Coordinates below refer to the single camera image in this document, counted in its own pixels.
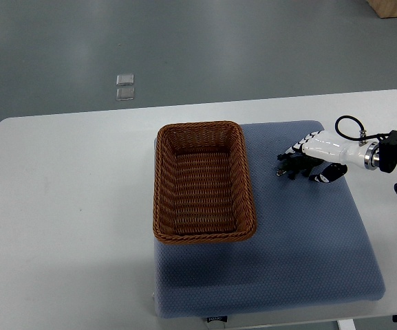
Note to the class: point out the dark toy crocodile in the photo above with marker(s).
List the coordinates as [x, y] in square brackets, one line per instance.
[292, 165]

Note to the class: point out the cushion brand label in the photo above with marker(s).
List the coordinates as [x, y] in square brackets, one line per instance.
[217, 319]

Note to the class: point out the wooden box corner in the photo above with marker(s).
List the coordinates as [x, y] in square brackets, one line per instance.
[384, 8]

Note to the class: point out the brown wicker basket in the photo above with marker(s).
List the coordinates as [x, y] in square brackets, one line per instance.
[202, 188]

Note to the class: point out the blue foam cushion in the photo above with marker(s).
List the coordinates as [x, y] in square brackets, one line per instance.
[310, 246]

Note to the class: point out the upper metal floor plate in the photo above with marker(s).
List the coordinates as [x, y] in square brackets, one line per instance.
[124, 79]

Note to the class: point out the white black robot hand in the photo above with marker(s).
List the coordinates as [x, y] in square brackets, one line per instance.
[337, 153]

